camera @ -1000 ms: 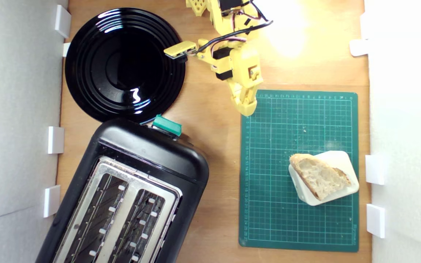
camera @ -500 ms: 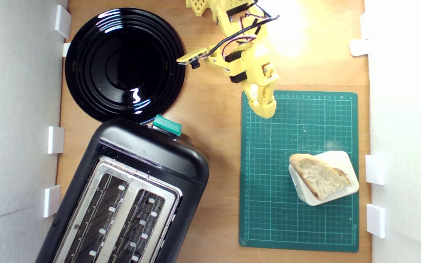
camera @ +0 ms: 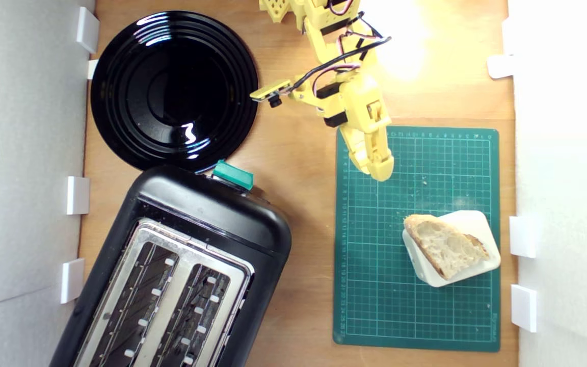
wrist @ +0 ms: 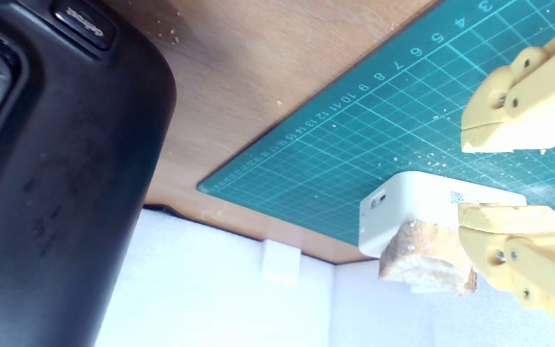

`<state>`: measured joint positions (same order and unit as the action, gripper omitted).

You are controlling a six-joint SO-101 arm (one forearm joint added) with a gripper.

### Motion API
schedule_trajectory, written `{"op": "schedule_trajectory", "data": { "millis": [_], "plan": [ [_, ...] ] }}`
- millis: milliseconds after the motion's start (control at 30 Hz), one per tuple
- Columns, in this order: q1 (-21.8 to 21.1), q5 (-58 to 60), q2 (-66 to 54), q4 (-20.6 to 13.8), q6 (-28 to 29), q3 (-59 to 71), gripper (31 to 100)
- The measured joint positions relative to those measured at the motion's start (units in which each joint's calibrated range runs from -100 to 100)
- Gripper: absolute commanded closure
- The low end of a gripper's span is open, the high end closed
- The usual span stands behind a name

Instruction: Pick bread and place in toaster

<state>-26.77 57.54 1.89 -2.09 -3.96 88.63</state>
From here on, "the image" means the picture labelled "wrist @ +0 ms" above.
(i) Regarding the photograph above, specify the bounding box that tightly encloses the white wall clip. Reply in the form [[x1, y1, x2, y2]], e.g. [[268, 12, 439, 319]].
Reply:
[[262, 240, 302, 282]]

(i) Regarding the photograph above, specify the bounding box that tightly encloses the brown bread slice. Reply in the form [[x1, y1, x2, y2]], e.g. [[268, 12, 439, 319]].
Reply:
[[379, 219, 478, 295]]

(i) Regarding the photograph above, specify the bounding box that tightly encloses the green cutting mat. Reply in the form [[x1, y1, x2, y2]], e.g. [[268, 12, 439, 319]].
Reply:
[[196, 0, 555, 246]]

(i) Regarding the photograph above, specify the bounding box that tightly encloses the white rounded block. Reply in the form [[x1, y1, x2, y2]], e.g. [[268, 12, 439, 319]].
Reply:
[[358, 171, 528, 258]]

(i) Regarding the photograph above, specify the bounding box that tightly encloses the black two-slot toaster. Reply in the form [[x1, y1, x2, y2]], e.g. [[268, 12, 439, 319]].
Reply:
[[0, 0, 178, 347]]

